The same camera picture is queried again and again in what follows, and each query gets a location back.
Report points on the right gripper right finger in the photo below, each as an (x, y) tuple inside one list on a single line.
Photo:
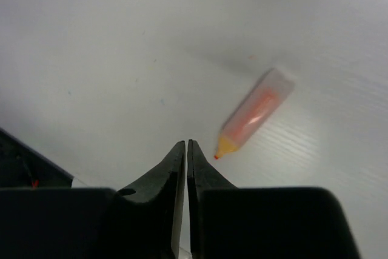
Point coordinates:
[(279, 222)]

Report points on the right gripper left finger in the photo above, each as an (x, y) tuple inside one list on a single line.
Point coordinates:
[(141, 220)]

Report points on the orange highlighter pen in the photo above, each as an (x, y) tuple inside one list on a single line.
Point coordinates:
[(267, 95)]

